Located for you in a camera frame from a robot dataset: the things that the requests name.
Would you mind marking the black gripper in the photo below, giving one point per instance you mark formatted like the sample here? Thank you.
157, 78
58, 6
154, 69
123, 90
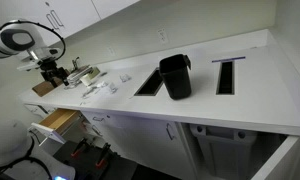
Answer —
50, 67

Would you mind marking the wooden drawer white front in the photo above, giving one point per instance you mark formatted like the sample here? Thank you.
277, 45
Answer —
56, 120

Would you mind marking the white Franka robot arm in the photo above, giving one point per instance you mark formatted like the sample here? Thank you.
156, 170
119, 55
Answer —
16, 40

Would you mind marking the white small drawer front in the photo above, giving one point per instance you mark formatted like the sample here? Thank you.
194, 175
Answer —
36, 109

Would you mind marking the white drawer with lock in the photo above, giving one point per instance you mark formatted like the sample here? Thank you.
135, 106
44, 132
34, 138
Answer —
100, 119

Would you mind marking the brown cardboard box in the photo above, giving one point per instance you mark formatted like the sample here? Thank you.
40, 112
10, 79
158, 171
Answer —
43, 88

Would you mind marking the silver metal tool stack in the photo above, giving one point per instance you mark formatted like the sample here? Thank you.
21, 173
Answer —
77, 74

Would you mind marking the chrome faucet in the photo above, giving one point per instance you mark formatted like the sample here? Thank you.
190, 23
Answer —
76, 63

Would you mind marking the white tape roll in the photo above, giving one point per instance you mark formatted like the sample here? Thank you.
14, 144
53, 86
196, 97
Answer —
86, 80

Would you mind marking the olive small box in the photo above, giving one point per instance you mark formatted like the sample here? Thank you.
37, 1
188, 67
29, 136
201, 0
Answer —
95, 70

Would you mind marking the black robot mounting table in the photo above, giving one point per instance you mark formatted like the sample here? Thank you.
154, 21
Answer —
90, 166

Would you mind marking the rectangular countertop waste slot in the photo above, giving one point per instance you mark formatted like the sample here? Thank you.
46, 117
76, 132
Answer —
226, 78
150, 83

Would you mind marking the black plastic bin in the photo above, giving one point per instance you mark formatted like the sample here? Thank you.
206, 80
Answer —
175, 78

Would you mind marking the purple tape strip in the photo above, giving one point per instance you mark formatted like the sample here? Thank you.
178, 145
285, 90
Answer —
228, 59

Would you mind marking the grey trash bin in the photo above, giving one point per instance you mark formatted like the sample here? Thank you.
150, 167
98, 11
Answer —
223, 150

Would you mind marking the white bin cabinet panel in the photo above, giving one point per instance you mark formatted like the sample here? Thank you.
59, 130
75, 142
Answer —
276, 160

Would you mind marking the white wall outlet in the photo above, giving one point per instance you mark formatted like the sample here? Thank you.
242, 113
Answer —
162, 35

